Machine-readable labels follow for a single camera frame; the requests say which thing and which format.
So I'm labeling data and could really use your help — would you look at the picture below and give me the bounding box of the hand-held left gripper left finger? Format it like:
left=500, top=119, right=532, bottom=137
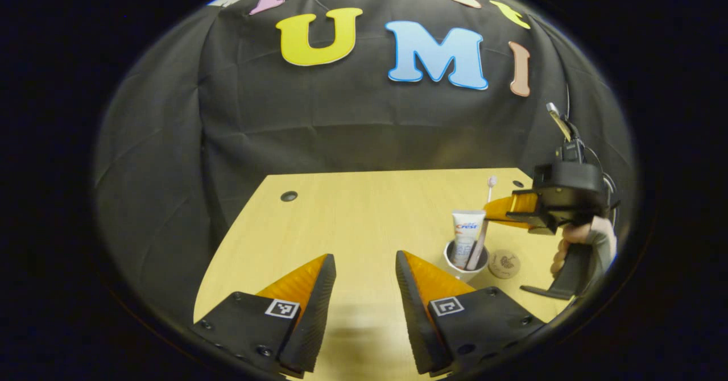
left=191, top=253, right=337, bottom=379

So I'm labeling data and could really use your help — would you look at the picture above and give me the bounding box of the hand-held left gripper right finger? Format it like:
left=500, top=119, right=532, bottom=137
left=395, top=250, right=548, bottom=377

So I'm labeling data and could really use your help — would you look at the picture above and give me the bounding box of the white toothbrush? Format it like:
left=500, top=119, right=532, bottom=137
left=466, top=176, right=498, bottom=271

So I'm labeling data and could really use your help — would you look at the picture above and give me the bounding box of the round cork coaster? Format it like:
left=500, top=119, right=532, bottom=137
left=488, top=249, right=522, bottom=280

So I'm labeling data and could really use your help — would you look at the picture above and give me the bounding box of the white toothpaste tube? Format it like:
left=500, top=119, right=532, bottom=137
left=451, top=209, right=487, bottom=271

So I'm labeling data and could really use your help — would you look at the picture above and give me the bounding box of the white cup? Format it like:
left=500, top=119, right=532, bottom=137
left=444, top=239, right=490, bottom=282

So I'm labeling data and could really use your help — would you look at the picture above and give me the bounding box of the wooden desktop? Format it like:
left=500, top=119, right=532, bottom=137
left=193, top=168, right=575, bottom=381

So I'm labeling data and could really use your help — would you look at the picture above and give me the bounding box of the black backdrop cloth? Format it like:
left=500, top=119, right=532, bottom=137
left=94, top=0, right=638, bottom=336

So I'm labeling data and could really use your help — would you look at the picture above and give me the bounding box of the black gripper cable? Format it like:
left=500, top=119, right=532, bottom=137
left=585, top=145, right=621, bottom=228

